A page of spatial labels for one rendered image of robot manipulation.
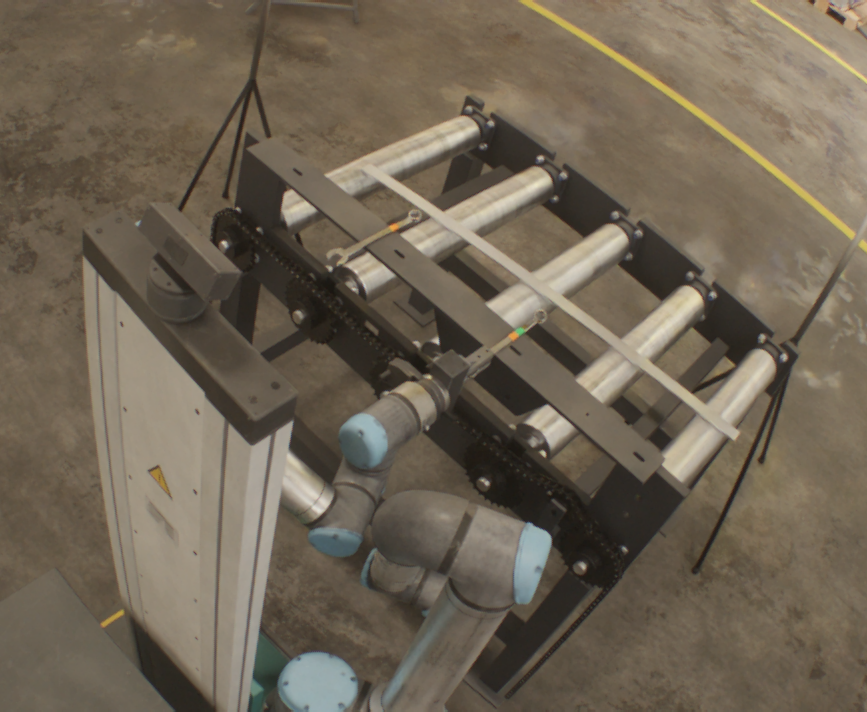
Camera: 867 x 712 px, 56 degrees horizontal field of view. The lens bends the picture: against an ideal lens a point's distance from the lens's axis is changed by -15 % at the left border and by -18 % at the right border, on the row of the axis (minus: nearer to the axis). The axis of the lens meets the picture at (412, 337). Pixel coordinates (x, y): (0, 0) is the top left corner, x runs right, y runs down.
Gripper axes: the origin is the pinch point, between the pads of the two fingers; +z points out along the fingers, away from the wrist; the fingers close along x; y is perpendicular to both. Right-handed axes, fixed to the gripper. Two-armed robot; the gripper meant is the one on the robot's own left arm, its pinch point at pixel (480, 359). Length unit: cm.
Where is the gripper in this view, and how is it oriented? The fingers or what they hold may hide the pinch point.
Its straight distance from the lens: 187.3
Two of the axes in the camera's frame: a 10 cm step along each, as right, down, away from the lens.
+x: 2.1, -6.6, -7.2
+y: 7.1, 6.1, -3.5
